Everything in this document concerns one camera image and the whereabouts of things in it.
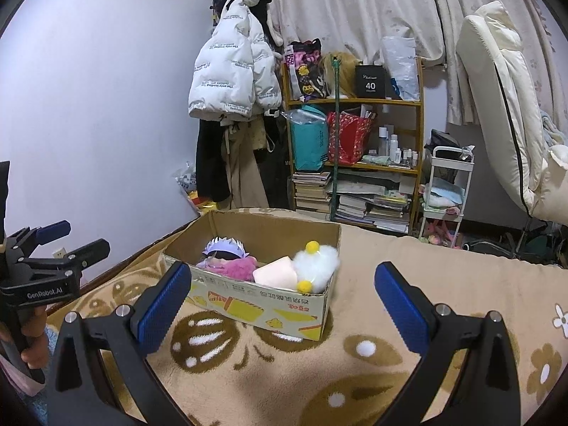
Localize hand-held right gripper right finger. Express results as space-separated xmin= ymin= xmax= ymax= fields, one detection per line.
xmin=373 ymin=261 xmax=523 ymax=426

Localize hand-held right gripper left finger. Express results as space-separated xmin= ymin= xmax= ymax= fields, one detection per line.
xmin=47 ymin=260 xmax=193 ymax=426

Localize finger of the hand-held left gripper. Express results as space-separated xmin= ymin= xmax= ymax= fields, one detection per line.
xmin=21 ymin=238 xmax=111 ymax=278
xmin=6 ymin=220 xmax=72 ymax=255

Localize pink and white plush toy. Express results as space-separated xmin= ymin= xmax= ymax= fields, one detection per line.
xmin=214 ymin=255 xmax=259 ymax=282

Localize white fluffy plush toy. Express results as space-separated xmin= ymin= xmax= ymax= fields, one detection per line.
xmin=290 ymin=240 xmax=342 ymax=295

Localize printed cardboard box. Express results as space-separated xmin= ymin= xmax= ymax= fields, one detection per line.
xmin=162 ymin=209 xmax=343 ymax=342

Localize pink swirl plush cushion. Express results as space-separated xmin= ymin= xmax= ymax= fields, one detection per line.
xmin=252 ymin=255 xmax=299 ymax=292

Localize person's left hand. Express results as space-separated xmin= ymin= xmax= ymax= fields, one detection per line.
xmin=20 ymin=307 xmax=50 ymax=370

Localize person's grey fleece clothing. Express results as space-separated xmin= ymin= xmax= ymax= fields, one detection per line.
xmin=41 ymin=323 xmax=61 ymax=426

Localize pink plush toys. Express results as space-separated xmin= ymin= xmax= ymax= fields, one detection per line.
xmin=421 ymin=219 xmax=463 ymax=248

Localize purple haired plush doll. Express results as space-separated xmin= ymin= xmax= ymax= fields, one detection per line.
xmin=201 ymin=236 xmax=258 ymax=272

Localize pile of books and magazines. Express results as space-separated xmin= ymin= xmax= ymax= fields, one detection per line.
xmin=332 ymin=179 xmax=416 ymax=234

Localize beige patterned blanket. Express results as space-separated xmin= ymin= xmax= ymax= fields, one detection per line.
xmin=44 ymin=206 xmax=568 ymax=426

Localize yellow and red packet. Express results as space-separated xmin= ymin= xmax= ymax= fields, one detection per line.
xmin=185 ymin=190 xmax=221 ymax=212

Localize light blue folded cloth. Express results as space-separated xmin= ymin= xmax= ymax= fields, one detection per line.
xmin=423 ymin=177 xmax=465 ymax=209

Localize white and black plastic bag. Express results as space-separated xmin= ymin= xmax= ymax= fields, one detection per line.
xmin=176 ymin=163 xmax=201 ymax=201

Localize white trolley cart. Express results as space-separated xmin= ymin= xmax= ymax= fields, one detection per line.
xmin=418 ymin=145 xmax=476 ymax=250

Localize stack of old books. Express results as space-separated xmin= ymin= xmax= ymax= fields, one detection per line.
xmin=291 ymin=170 xmax=334 ymax=213

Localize black coat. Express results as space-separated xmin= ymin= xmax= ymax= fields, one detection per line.
xmin=195 ymin=116 xmax=294 ymax=209

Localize row of white cosmetic bottles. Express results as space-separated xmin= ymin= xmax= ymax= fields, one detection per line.
xmin=377 ymin=125 xmax=420 ymax=168

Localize beige hanging garment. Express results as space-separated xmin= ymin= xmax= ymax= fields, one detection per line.
xmin=221 ymin=119 xmax=270 ymax=209

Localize red patterned bag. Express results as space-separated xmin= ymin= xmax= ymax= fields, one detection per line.
xmin=327 ymin=110 xmax=376 ymax=166

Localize green pole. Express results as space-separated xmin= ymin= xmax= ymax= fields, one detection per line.
xmin=330 ymin=55 xmax=345 ymax=223

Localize teal bag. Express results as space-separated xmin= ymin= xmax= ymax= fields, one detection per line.
xmin=284 ymin=105 xmax=330 ymax=173

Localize wooden shelf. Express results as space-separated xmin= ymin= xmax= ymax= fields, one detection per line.
xmin=280 ymin=56 xmax=425 ymax=237

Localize black box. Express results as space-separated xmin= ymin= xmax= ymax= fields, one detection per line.
xmin=354 ymin=65 xmax=392 ymax=99

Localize cream padded chair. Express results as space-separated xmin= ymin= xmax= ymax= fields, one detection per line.
xmin=455 ymin=0 xmax=568 ymax=259

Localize white puffer jacket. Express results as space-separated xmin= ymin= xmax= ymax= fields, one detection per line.
xmin=187 ymin=0 xmax=285 ymax=122

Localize clear plastic bag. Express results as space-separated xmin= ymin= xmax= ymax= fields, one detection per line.
xmin=381 ymin=35 xmax=420 ymax=102

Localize blonde wig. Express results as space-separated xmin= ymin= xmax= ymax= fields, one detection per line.
xmin=321 ymin=51 xmax=360 ymax=99

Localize pink and black patterned bag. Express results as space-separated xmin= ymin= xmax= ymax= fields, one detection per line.
xmin=286 ymin=38 xmax=332 ymax=103

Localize floral curtain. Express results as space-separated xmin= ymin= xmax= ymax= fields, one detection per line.
xmin=261 ymin=0 xmax=568 ymax=126

